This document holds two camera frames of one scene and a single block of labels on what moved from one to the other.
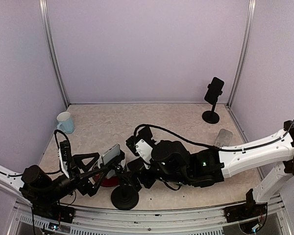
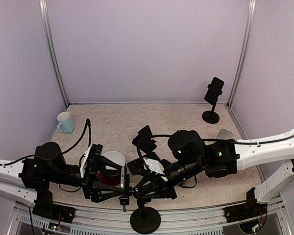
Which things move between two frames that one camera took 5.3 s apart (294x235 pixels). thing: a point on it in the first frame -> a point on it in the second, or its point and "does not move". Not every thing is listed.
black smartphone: (214, 90) does not move
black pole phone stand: (125, 197) -> (145, 220)
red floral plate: (110, 182) does not move
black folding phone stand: (146, 133) does not move
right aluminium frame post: (252, 7) does not move
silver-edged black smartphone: (111, 153) -> (122, 176)
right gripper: (139, 171) -> (164, 191)
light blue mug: (65, 122) does not move
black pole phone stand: (211, 117) does not move
